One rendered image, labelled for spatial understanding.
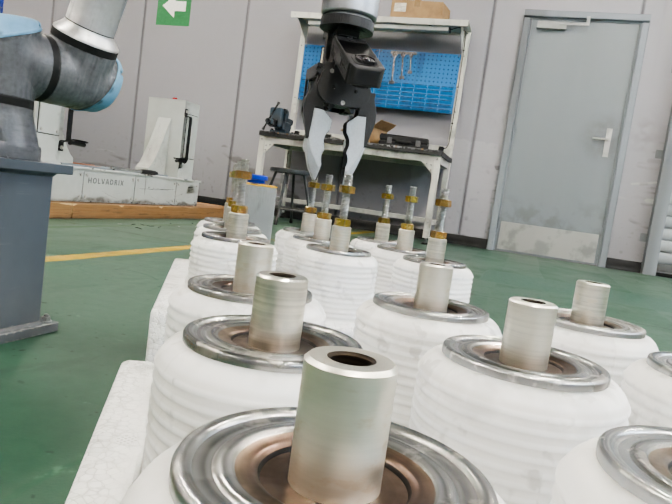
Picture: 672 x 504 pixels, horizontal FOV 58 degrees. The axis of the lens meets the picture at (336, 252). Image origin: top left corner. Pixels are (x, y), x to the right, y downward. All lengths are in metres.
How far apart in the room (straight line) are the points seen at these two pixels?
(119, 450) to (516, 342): 0.20
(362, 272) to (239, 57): 5.90
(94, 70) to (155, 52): 5.82
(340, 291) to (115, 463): 0.40
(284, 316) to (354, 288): 0.42
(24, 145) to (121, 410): 0.80
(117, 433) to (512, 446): 0.20
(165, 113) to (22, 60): 3.37
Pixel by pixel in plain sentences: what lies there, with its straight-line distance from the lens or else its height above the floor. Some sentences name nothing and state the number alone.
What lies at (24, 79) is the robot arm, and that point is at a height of 0.43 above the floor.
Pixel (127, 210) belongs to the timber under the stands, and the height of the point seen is 0.05.
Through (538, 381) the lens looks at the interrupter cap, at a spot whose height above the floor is 0.25.
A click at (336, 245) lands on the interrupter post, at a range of 0.69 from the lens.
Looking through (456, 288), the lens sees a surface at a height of 0.23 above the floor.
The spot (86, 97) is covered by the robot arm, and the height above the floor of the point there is 0.43.
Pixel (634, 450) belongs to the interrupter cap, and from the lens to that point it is 0.21.
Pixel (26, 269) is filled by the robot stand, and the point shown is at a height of 0.12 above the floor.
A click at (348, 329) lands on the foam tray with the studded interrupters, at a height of 0.18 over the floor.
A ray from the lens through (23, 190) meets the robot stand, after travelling 1.12.
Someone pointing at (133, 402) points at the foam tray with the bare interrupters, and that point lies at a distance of 0.39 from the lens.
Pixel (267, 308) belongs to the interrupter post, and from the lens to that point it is 0.25.
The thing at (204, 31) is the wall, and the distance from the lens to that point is 6.77.
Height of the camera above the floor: 0.32
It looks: 6 degrees down
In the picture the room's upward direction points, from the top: 8 degrees clockwise
